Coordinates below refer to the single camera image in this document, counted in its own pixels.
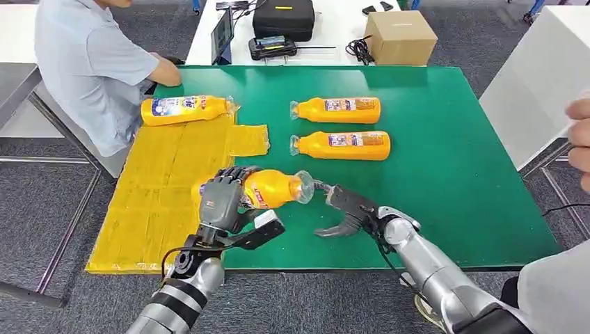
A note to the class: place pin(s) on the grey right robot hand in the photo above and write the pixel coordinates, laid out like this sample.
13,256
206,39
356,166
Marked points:
352,207

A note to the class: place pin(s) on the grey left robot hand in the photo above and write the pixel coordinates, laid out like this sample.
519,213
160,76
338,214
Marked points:
221,203

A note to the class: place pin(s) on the orange drink bottle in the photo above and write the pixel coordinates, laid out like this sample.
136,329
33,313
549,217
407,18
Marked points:
216,113
318,150
272,186
318,115

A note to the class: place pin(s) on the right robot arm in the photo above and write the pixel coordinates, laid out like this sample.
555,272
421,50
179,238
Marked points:
428,263

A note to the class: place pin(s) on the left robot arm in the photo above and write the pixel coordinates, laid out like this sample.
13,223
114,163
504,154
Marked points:
193,281

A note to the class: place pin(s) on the yellow sheet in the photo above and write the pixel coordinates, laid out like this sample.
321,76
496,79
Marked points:
152,193

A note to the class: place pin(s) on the green table mat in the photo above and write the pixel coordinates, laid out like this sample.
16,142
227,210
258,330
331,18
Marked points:
438,184

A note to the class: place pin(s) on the black handheld controller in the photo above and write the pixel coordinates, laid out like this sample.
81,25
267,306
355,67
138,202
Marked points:
272,50

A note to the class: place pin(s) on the black tablet screen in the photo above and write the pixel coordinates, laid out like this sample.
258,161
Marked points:
222,32

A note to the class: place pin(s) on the cardboard box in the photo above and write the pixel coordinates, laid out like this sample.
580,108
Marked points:
401,39

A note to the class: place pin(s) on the white table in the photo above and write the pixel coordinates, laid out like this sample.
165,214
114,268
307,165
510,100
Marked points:
341,27
16,37
530,83

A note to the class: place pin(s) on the seated person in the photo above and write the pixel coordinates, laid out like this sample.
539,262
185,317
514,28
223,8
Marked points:
87,69

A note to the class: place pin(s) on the black carrying case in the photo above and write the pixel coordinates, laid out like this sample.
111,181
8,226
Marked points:
283,20

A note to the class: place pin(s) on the small black device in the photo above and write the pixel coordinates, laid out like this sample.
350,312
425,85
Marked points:
368,9
386,5

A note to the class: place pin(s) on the standing person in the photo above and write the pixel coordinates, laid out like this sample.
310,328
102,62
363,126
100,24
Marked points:
557,295

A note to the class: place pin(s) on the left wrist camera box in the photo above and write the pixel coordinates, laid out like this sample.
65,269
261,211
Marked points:
269,228

